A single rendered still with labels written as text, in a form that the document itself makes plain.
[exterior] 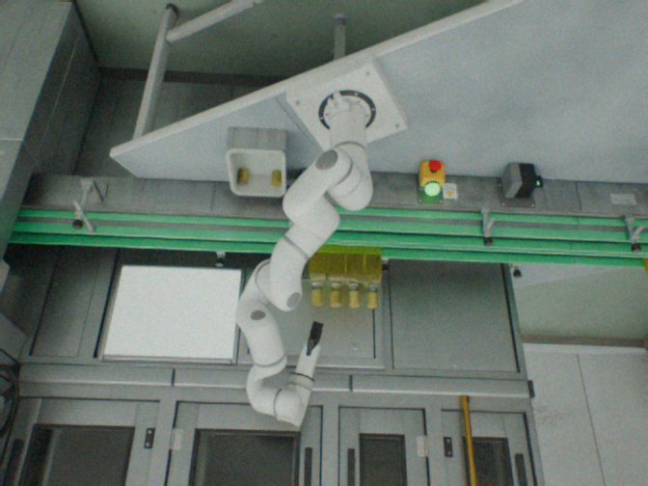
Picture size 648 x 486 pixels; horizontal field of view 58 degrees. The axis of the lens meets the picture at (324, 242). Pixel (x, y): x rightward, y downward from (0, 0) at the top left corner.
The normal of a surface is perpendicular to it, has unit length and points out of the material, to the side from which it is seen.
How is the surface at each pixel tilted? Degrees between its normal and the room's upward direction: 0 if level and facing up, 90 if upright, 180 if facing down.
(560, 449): 90
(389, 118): 5
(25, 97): 90
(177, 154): 0
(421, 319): 91
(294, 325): 90
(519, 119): 0
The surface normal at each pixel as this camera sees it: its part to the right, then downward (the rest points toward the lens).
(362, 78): 0.00, 0.82
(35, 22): 0.05, -0.50
